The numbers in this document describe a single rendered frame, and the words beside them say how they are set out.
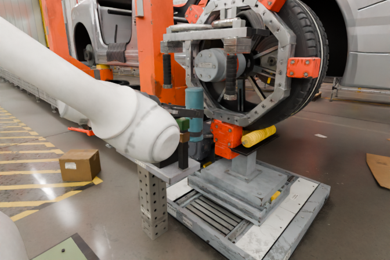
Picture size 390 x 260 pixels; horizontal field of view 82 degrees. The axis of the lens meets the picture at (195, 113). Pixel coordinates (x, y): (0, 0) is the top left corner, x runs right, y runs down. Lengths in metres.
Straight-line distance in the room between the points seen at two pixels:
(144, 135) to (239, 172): 1.00
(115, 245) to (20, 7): 13.37
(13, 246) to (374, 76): 1.33
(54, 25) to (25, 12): 11.02
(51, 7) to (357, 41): 2.86
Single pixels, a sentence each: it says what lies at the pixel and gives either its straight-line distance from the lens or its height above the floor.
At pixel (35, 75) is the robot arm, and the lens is 0.37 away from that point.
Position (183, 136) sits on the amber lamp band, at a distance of 0.84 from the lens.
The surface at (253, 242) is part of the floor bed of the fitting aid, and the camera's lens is 1.19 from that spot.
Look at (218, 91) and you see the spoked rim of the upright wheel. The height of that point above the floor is 0.69.
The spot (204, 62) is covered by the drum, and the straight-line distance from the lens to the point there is 0.92.
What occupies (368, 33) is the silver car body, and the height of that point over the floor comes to 0.98.
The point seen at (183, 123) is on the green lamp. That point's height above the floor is 0.65.
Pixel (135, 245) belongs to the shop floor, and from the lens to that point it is 1.29.
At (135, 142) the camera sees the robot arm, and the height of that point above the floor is 0.76.
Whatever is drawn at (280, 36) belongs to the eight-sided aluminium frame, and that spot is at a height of 0.96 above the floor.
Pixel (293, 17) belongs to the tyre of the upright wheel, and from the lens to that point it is 0.99.
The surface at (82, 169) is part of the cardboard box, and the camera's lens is 1.82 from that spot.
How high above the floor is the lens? 0.91
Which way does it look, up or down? 16 degrees down
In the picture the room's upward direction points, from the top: straight up
